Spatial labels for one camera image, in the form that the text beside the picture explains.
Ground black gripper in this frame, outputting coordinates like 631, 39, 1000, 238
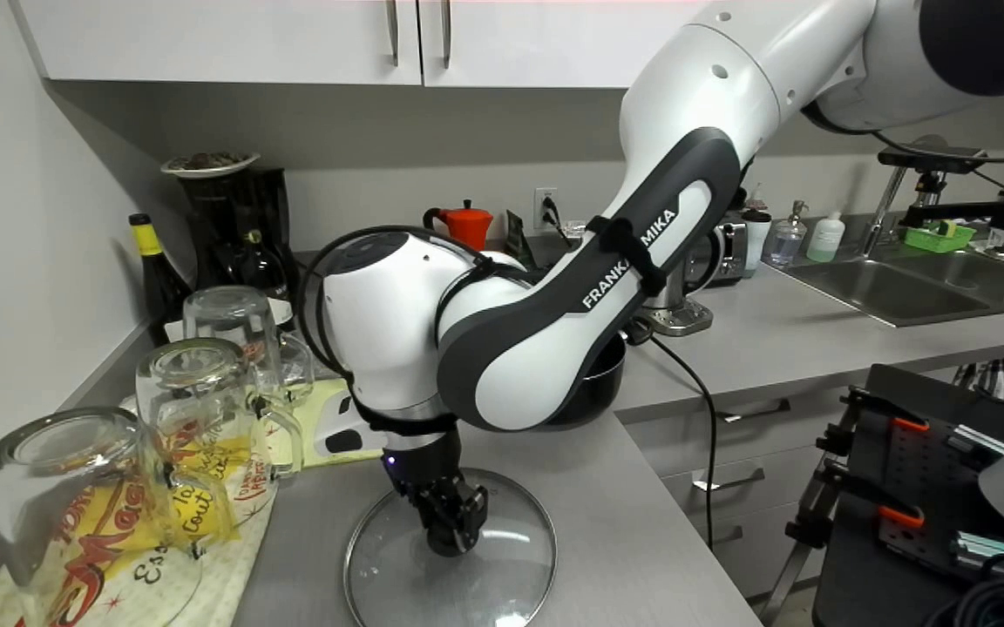
380, 427, 491, 562

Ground glass lid with black knob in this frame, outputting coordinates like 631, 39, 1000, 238
337, 465, 556, 627

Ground red moka pot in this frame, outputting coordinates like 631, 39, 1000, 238
422, 196, 497, 253

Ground printed red yellow dish towel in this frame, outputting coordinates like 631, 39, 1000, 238
0, 460, 286, 627

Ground grey drawer cabinet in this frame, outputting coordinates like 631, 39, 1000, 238
620, 352, 878, 609

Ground clear glass mug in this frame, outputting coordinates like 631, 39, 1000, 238
0, 405, 239, 627
132, 333, 307, 549
178, 282, 321, 411

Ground black coffee maker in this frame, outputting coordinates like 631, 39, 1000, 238
158, 147, 311, 318

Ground dark bottle with yellow cap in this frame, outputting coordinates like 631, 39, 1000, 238
124, 210, 190, 348

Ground silver toaster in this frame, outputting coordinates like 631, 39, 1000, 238
707, 207, 777, 288

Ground clear soap dispenser bottle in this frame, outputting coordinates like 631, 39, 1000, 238
766, 196, 817, 273

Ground black equipment cart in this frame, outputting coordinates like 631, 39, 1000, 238
777, 363, 1004, 627

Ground white green bottle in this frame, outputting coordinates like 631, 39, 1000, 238
805, 207, 852, 263

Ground white upper cabinet door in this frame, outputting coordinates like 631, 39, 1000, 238
9, 0, 425, 87
419, 0, 719, 89

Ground stainless steel sink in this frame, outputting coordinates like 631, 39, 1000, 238
788, 246, 1004, 332

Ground green sponge holder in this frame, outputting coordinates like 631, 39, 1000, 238
895, 216, 982, 256

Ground black power cable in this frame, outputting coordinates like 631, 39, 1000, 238
623, 328, 725, 549

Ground white wall outlet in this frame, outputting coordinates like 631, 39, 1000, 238
531, 181, 560, 238

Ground black coiled cables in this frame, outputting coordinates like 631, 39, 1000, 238
922, 549, 1004, 627

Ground black camera on tripod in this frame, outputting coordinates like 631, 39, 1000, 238
876, 136, 1004, 238

